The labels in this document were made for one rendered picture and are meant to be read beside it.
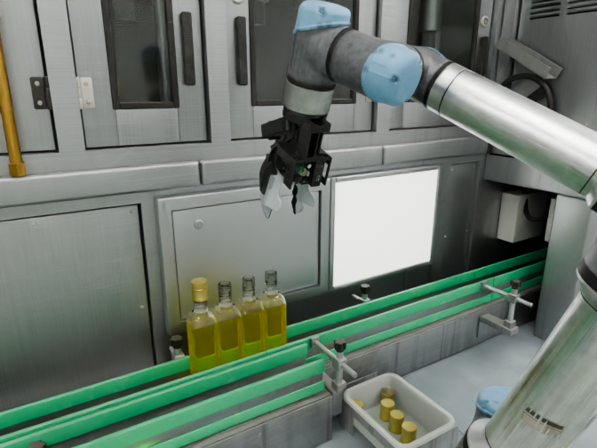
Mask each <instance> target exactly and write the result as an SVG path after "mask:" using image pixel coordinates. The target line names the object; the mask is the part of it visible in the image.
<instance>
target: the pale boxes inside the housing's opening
mask: <svg viewBox="0 0 597 448"><path fill-rule="evenodd" d="M547 194H548V192H545V191H541V190H536V189H532V188H529V189H528V194H523V188H522V189H517V190H513V191H507V192H503V195H502V201H501V208H500V214H499V222H498V228H497V238H498V239H502V240H505V241H507V242H510V243H515V242H519V241H521V240H525V239H529V238H532V237H535V236H541V232H542V227H543V221H544V220H541V221H536V222H534V221H529V220H528V219H527V218H526V217H525V215H524V211H523V207H524V204H525V201H526V199H527V198H528V208H529V215H530V216H531V217H539V216H542V215H544V214H545V205H546V199H547ZM555 201H556V197H555V198H551V203H550V209H549V214H548V220H547V225H546V231H545V241H547V242H549V238H550V233H551V227H552V222H553V212H554V207H555Z"/></svg>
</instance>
